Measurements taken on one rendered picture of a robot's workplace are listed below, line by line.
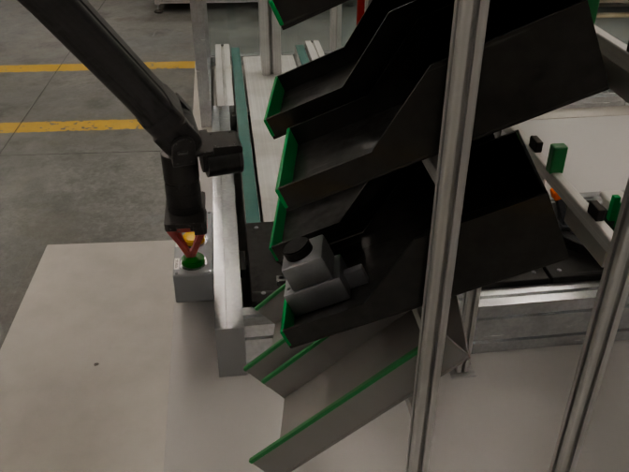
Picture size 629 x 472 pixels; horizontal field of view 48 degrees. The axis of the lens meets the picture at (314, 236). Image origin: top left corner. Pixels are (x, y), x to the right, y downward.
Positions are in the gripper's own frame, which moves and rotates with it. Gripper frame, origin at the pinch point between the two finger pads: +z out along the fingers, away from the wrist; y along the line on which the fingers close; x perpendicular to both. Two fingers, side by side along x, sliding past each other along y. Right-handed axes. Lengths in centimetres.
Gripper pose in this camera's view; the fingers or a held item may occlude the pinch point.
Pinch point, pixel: (190, 252)
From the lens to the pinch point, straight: 124.0
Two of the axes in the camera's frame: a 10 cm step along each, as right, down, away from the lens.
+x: -9.9, 0.7, -1.0
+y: -1.2, -5.5, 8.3
